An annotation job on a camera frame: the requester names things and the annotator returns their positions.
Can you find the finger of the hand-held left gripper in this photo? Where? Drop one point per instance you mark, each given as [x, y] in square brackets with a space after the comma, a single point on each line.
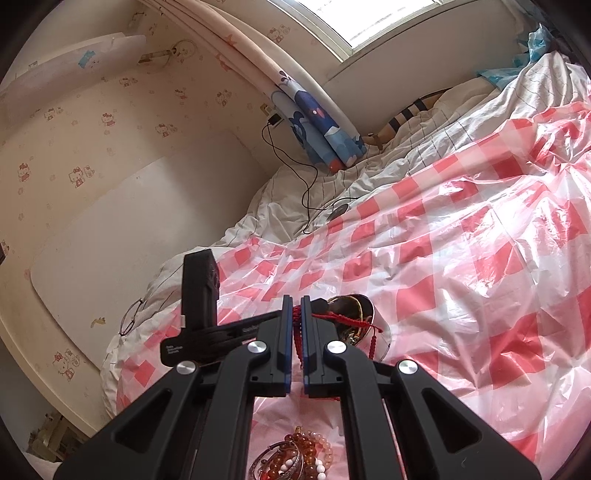
[249, 328]

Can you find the red checkered plastic sheet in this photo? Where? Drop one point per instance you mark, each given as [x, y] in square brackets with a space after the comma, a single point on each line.
[461, 277]

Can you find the striped plush toy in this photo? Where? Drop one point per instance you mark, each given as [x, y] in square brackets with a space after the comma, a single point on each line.
[401, 120]

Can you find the wall socket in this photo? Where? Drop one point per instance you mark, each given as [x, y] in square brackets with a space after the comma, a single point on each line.
[267, 110]

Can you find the window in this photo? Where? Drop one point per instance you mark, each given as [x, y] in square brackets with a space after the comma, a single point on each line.
[369, 18]

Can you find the white wall board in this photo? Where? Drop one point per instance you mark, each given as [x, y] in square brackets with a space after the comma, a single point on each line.
[152, 258]

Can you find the whale print curtain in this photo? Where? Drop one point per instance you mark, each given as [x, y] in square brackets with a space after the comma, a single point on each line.
[300, 115]

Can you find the silver bangles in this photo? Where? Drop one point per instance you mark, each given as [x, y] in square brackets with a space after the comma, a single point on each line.
[271, 450]

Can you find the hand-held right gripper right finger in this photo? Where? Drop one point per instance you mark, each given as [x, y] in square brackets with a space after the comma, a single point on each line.
[306, 350]

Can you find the round metal tin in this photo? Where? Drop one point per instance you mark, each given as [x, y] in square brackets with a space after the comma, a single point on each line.
[365, 307]

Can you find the clear plastic wall cover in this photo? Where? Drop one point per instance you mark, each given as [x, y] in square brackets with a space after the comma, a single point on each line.
[69, 69]

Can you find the round black charging pad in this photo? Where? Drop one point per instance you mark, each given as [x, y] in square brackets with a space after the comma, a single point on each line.
[337, 212]

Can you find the eyeglasses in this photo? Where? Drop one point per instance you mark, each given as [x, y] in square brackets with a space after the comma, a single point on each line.
[131, 318]

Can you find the white striped duvet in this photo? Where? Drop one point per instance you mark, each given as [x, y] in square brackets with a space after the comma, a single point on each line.
[415, 152]

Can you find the black charger plug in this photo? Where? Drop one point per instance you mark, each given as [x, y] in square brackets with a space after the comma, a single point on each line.
[274, 120]

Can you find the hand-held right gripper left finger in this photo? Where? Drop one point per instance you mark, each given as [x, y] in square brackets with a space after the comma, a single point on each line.
[287, 350]

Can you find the blue plastic bag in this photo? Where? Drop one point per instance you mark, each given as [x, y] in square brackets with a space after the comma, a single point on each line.
[535, 50]

